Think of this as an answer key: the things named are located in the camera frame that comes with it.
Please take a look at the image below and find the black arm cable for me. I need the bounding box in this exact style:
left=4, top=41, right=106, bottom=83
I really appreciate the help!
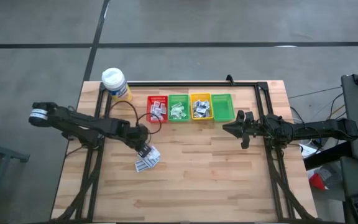
left=267, top=116, right=324, bottom=147
left=109, top=100, right=163, bottom=136

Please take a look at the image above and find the white paper sheet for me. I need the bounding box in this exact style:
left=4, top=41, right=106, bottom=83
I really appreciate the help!
left=300, top=142, right=321, bottom=158

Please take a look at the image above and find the yellow Lysol wipes canister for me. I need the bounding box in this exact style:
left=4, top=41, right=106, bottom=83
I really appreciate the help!
left=101, top=67, right=134, bottom=106

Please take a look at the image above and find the green plastic basket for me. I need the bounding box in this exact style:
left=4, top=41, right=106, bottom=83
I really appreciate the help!
left=168, top=94, right=191, bottom=122
left=211, top=93, right=236, bottom=121

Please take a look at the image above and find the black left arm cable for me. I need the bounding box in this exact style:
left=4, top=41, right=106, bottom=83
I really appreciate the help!
left=109, top=100, right=163, bottom=136

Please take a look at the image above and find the red object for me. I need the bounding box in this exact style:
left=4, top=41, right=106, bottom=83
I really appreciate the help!
left=308, top=173, right=328, bottom=192

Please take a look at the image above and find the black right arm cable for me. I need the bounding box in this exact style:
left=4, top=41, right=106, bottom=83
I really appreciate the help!
left=267, top=116, right=324, bottom=147

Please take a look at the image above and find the yellow plastic basket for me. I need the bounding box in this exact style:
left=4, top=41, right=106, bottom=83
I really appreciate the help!
left=190, top=93, right=214, bottom=121

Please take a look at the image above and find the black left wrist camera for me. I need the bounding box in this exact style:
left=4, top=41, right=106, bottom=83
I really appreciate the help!
left=134, top=125, right=151, bottom=141

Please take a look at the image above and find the blue striped white packet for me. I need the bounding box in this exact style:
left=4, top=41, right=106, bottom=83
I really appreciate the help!
left=141, top=155, right=160, bottom=169
left=134, top=161, right=149, bottom=173
left=149, top=145, right=162, bottom=161

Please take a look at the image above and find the grey metal stand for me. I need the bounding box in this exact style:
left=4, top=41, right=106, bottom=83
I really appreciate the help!
left=0, top=124, right=30, bottom=224

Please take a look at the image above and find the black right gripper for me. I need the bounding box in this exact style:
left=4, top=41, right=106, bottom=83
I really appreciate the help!
left=222, top=110, right=263, bottom=149

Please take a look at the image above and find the red plastic basket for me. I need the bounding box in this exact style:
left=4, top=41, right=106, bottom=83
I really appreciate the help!
left=146, top=95, right=169, bottom=123

